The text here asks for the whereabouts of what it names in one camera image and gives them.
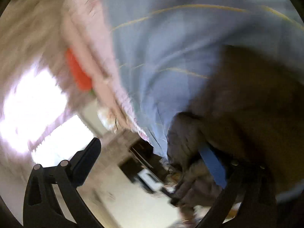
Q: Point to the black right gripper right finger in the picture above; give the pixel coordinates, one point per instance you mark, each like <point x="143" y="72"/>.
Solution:
<point x="248" y="195"/>

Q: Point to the light blue checked bedsheet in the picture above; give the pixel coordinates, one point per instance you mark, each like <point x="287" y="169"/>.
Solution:
<point x="166" y="49"/>

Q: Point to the orange red pillow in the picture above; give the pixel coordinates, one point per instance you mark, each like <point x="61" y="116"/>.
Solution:
<point x="82" y="80"/>

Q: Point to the dark olive puffer jacket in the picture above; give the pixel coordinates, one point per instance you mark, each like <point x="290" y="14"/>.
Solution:
<point x="250" y="112"/>

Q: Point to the dark tv cabinet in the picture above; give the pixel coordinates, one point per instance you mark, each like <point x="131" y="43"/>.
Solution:
<point x="147" y="170"/>

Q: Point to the pink floral bedding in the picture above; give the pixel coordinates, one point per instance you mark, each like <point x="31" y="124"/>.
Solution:
<point x="86" y="32"/>

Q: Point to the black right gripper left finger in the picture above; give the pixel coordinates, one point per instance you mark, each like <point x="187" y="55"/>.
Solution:
<point x="51" y="196"/>

